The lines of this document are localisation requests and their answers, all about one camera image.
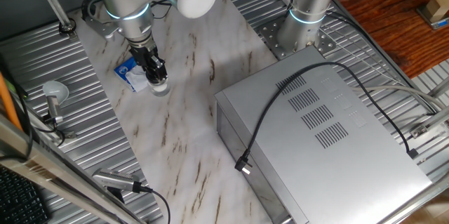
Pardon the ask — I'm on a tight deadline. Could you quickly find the white marble pattern board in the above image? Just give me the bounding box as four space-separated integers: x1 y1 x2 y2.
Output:
68 0 281 224

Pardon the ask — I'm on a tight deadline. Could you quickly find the wooden block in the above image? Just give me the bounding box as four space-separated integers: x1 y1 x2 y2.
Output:
425 0 449 24

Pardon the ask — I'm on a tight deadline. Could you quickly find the blue tissue pack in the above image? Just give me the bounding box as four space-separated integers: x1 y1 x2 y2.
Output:
114 57 150 93

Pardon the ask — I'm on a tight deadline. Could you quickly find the metal pole with foot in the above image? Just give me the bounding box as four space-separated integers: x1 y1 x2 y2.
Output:
29 0 77 39

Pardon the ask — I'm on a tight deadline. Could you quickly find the black power cable with plug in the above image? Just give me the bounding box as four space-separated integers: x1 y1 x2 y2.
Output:
234 61 419 176

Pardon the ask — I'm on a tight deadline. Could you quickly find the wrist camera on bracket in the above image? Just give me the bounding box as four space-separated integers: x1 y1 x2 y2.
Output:
81 0 123 39

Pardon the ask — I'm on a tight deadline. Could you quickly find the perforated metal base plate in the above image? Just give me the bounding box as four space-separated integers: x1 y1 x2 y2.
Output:
258 15 337 60

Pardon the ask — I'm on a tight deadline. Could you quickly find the clear glass jar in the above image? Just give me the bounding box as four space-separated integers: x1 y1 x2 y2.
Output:
147 76 172 98

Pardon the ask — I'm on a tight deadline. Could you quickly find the black keyboard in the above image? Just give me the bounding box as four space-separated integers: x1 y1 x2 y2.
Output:
0 166 52 224

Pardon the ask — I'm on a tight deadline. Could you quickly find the orange pole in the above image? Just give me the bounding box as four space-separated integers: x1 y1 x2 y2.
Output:
0 72 24 132

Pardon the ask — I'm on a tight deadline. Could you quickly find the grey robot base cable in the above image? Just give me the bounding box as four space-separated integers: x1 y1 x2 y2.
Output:
350 85 446 111

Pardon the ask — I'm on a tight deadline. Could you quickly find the small metal bracket clamp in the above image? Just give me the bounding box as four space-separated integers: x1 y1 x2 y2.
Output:
43 114 77 140

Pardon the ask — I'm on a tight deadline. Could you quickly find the white ladle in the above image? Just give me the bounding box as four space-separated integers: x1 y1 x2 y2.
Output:
41 79 70 125

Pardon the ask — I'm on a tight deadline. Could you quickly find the aluminium frame bar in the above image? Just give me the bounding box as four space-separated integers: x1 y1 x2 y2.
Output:
408 106 449 140
427 76 449 99

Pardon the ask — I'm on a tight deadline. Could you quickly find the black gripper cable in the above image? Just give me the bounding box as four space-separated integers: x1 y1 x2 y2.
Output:
150 0 173 20

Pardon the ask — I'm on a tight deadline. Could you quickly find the silver metal box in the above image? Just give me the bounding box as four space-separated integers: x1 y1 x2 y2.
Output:
213 45 433 224

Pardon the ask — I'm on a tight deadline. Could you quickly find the digital scale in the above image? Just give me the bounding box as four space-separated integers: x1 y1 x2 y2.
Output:
416 4 449 30

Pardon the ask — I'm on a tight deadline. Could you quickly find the aluminium frame beam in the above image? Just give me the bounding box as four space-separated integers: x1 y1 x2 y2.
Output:
0 113 147 224

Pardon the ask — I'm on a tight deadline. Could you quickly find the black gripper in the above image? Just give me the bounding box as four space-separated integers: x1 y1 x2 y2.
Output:
126 36 169 81

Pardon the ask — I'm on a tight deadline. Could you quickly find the silver finned camera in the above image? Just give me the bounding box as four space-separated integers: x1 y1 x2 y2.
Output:
91 167 141 194

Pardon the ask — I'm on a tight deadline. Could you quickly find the black camera cable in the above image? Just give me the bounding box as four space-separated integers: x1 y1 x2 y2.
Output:
132 180 172 224

